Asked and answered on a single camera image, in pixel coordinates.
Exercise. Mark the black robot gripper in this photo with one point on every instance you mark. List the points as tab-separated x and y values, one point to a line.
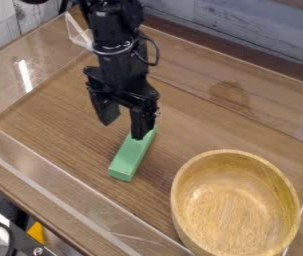
118	83

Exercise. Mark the green rectangular block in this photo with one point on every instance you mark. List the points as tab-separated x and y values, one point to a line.
130	156

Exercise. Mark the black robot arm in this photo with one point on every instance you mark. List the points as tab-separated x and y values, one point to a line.
114	21

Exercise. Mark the brown wooden bowl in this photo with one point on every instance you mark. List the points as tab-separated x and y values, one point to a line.
234	205

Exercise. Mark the yellow black device corner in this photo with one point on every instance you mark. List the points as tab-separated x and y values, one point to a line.
30	242

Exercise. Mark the clear acrylic corner bracket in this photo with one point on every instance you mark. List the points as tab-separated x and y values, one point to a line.
79	36

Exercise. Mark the clear acrylic tray wall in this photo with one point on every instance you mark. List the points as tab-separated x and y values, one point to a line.
54	173

